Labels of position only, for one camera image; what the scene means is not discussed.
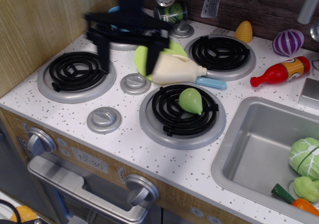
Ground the silver oven door handle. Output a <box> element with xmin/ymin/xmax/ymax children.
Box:
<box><xmin>28</xmin><ymin>156</ymin><xmax>149</xmax><ymax>224</ymax></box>

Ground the right silver oven dial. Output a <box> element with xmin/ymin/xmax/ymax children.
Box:
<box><xmin>125</xmin><ymin>174</ymin><xmax>160</xmax><ymax>207</ymax></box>

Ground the green toy can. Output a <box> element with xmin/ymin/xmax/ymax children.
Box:
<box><xmin>153</xmin><ymin>2</ymin><xmax>188</xmax><ymax>24</ymax></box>

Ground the silver faucet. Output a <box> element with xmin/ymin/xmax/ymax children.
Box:
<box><xmin>297</xmin><ymin>0</ymin><xmax>319</xmax><ymax>42</ymax></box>

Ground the silver faucet base block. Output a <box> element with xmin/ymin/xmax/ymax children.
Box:
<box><xmin>298</xmin><ymin>78</ymin><xmax>319</xmax><ymax>110</ymax></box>

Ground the silver stove knob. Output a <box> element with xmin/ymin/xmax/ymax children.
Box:
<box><xmin>87</xmin><ymin>107</ymin><xmax>122</xmax><ymax>134</ymax></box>
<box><xmin>170</xmin><ymin>20</ymin><xmax>194</xmax><ymax>39</ymax></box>
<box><xmin>120</xmin><ymin>73</ymin><xmax>151</xmax><ymax>95</ymax></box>

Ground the purple toy onion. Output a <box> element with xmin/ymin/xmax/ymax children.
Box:
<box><xmin>272</xmin><ymin>29</ymin><xmax>305</xmax><ymax>57</ymax></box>

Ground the small green toy vegetable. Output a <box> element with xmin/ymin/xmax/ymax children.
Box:
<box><xmin>294</xmin><ymin>176</ymin><xmax>319</xmax><ymax>202</ymax></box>

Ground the yellow toy corn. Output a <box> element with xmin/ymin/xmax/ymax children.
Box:
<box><xmin>234</xmin><ymin>20</ymin><xmax>253</xmax><ymax>43</ymax></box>

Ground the blue toy knife handle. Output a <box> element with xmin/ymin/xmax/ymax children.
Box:
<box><xmin>195</xmin><ymin>77</ymin><xmax>227</xmax><ymax>90</ymax></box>

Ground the silver stove knob middle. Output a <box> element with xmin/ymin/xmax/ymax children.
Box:
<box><xmin>120</xmin><ymin>73</ymin><xmax>151</xmax><ymax>95</ymax></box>

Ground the red toy ketchup bottle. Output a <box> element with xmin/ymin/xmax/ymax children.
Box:
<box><xmin>250</xmin><ymin>56</ymin><xmax>311</xmax><ymax>87</ymax></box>

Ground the front left black burner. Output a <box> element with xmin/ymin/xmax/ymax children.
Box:
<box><xmin>37</xmin><ymin>51</ymin><xmax>116</xmax><ymax>104</ymax></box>

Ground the left silver oven dial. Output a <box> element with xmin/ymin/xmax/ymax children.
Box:
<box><xmin>26</xmin><ymin>127</ymin><xmax>57</xmax><ymax>156</ymax></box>

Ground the back right black burner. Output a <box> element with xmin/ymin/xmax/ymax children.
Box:
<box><xmin>185</xmin><ymin>35</ymin><xmax>256</xmax><ymax>82</ymax></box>

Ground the front right black burner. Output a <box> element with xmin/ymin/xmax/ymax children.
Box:
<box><xmin>139</xmin><ymin>84</ymin><xmax>226</xmax><ymax>150</ymax></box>

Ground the light green plate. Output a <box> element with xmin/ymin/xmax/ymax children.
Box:
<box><xmin>134</xmin><ymin>40</ymin><xmax>188</xmax><ymax>80</ymax></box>

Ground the silver oven dial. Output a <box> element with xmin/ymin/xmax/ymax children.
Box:
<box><xmin>26</xmin><ymin>127</ymin><xmax>57</xmax><ymax>156</ymax></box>
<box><xmin>125</xmin><ymin>174</ymin><xmax>160</xmax><ymax>207</ymax></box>

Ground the black burner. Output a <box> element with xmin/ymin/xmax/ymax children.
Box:
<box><xmin>185</xmin><ymin>35</ymin><xmax>256</xmax><ymax>82</ymax></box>
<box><xmin>37</xmin><ymin>51</ymin><xmax>116</xmax><ymax>104</ymax></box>
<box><xmin>139</xmin><ymin>84</ymin><xmax>226</xmax><ymax>150</ymax></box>
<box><xmin>94</xmin><ymin>14</ymin><xmax>150</xmax><ymax>51</ymax></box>

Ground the silver stove knob front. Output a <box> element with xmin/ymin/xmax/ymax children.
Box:
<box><xmin>87</xmin><ymin>107</ymin><xmax>122</xmax><ymax>134</ymax></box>

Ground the green toy cabbage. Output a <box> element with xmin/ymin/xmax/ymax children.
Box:
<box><xmin>289</xmin><ymin>137</ymin><xmax>319</xmax><ymax>180</ymax></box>

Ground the green toy pear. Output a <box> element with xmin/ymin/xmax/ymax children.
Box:
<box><xmin>178</xmin><ymin>88</ymin><xmax>203</xmax><ymax>115</ymax></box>

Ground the blue plastic bowl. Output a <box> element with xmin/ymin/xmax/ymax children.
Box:
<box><xmin>108</xmin><ymin>5</ymin><xmax>130</xmax><ymax>32</ymax></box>

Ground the back left black burner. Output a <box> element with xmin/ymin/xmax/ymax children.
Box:
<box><xmin>94</xmin><ymin>14</ymin><xmax>150</xmax><ymax>51</ymax></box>

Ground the yellow toy on floor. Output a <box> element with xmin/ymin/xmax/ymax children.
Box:
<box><xmin>16</xmin><ymin>206</ymin><xmax>38</xmax><ymax>223</ymax></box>

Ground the orange toy carrot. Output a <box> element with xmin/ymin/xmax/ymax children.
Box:
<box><xmin>271</xmin><ymin>184</ymin><xmax>319</xmax><ymax>216</ymax></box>

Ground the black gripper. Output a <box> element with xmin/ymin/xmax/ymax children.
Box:
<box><xmin>84</xmin><ymin>0</ymin><xmax>172</xmax><ymax>75</ymax></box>

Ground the cream toy milk jug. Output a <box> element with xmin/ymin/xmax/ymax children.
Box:
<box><xmin>152</xmin><ymin>54</ymin><xmax>207</xmax><ymax>84</ymax></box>

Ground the oven clock display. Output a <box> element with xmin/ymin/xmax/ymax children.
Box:
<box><xmin>71</xmin><ymin>147</ymin><xmax>109</xmax><ymax>174</ymax></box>

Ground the silver sink basin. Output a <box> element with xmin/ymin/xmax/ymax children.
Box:
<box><xmin>211</xmin><ymin>97</ymin><xmax>319</xmax><ymax>215</ymax></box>

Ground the silver stove knob back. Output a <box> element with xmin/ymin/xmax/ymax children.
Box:
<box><xmin>170</xmin><ymin>20</ymin><xmax>194</xmax><ymax>39</ymax></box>

